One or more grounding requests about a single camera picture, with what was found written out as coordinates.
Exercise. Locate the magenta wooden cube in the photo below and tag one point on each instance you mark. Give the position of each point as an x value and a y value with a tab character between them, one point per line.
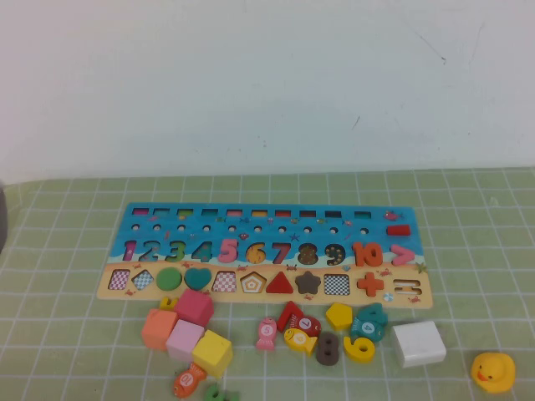
193	305

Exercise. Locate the teal number four piece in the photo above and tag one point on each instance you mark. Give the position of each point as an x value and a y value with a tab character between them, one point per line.
378	311

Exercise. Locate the brown number eight piece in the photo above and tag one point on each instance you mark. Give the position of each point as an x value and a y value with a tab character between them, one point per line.
320	351

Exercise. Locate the green circle piece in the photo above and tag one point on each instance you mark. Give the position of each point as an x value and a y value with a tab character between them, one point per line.
169	279

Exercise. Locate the orange toy fish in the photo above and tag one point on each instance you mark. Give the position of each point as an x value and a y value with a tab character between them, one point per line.
186	380

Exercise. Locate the orange wooden cube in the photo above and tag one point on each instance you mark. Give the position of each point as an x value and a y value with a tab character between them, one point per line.
159	330

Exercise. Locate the light pink wooden cube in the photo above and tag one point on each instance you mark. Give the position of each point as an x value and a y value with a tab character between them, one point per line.
184	340

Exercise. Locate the teal toy fish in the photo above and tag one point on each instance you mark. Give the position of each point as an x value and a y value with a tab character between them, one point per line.
368	328

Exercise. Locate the red triangle piece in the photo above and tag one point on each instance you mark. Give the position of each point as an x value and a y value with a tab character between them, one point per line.
280	286

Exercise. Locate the orange number ten piece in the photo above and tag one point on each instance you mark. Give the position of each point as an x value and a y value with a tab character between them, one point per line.
358	254

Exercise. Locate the red rectangle piece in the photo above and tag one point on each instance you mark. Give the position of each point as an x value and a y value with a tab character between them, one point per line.
398	230

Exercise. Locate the pink toy fish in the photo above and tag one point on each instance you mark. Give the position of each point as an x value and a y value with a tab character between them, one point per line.
266	332

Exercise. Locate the yellow rubber duck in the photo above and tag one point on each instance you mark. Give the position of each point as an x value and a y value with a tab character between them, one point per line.
493	372

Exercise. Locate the white rectangular block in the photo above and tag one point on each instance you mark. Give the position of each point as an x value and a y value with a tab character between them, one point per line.
418	344

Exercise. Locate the green checked tablecloth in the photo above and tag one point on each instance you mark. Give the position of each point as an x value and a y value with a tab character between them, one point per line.
62	334

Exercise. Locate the teal heart piece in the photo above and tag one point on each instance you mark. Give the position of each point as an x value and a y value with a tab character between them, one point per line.
197	277

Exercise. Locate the small yellow number piece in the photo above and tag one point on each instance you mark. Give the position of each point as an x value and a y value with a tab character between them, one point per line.
166	304

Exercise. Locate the green number piece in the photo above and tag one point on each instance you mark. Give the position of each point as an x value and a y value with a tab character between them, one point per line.
214	393

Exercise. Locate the blue number shape puzzle board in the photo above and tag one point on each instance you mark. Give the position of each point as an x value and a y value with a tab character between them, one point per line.
267	234

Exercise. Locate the pink greater-than sign piece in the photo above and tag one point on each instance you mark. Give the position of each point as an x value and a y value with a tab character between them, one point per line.
407	255

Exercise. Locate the yellow number six piece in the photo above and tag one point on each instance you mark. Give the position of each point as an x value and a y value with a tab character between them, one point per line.
350	343

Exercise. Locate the yellow pentagon piece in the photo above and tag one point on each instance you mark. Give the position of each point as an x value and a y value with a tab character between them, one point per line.
338	315

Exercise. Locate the pink number five piece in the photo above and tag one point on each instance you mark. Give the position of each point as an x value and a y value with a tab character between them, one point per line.
225	242

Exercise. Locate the brown star piece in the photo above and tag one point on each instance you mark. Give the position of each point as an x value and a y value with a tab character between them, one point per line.
308	283

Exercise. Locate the yellow wooden cube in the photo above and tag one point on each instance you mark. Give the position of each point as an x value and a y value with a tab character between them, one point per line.
211	353

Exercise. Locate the orange plus sign piece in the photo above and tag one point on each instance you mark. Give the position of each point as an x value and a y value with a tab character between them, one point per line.
370	284

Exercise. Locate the yellow toy fish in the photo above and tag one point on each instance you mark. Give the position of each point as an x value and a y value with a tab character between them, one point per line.
299	339

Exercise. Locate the red toy fish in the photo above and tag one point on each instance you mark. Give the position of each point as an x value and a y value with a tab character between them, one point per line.
307	323

